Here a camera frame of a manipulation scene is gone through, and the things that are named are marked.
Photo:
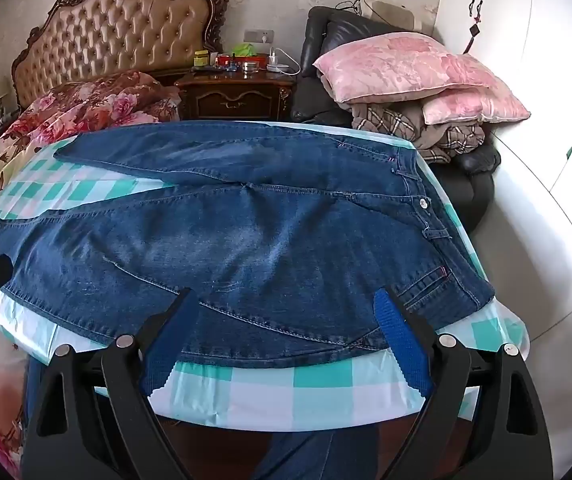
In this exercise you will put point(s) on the round metal tin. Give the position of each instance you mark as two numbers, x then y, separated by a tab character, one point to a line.
251	67

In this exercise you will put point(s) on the yellow jar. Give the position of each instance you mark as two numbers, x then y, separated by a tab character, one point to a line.
201	59

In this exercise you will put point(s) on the beige flat pad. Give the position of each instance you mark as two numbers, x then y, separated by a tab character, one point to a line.
393	12

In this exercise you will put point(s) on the green plastic bag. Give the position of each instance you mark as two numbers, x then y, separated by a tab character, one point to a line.
244	50

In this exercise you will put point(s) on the brown plaid blanket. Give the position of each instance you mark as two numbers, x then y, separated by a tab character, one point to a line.
391	125

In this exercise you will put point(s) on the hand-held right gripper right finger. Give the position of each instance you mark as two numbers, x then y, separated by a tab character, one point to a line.
401	345

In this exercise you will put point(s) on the green white checked tablecloth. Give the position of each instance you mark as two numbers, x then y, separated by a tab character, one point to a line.
316	390

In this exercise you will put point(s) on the black leather armchair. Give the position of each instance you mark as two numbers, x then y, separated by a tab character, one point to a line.
316	35

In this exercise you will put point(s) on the red floral blanket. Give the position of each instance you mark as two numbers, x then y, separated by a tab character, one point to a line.
106	100

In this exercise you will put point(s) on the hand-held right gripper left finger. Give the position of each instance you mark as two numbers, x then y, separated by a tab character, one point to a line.
166	347

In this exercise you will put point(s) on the blue denim pants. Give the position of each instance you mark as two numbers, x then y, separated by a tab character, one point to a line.
266	240

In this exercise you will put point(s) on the red box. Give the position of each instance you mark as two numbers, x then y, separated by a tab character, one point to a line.
227	62

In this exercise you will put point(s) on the wall outlet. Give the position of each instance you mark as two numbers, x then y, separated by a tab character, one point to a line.
258	37

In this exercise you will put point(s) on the small pink pillow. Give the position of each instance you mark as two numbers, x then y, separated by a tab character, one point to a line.
471	107

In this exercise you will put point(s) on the white wardrobe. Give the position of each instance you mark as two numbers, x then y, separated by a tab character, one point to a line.
516	35

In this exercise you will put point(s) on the large pink pillow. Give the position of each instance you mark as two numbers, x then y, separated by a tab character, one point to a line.
406	67

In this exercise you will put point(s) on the red hanging ornament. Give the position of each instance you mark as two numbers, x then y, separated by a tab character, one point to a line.
473	35

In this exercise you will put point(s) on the dark wooden nightstand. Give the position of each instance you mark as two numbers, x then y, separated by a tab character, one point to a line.
236	100

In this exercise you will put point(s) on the tufted leather carved headboard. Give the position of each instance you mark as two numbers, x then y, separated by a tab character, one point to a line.
116	35

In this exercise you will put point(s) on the person's leg in jeans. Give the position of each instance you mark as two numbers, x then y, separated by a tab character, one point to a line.
311	460

